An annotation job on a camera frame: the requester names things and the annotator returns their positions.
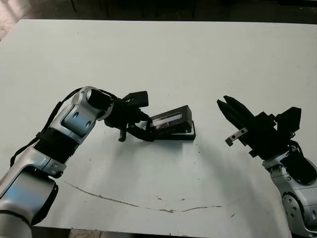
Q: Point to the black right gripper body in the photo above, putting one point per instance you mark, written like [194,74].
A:
[266,138]

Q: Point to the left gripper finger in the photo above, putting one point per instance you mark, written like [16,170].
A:
[140,134]
[144,116]

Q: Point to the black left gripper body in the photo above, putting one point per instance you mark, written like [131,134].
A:
[122,116]

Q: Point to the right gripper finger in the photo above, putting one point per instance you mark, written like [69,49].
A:
[230,117]
[241,111]

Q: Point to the black printed box lid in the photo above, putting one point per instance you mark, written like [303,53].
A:
[171,121]

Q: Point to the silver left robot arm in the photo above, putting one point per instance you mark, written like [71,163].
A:
[49,148]

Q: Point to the black box with white insert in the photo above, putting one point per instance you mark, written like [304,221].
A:
[188,136]

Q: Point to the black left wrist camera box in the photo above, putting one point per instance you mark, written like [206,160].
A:
[138,99]

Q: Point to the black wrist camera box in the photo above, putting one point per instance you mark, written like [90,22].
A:
[291,121]
[138,99]

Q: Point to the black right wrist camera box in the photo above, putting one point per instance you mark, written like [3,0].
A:
[291,121]

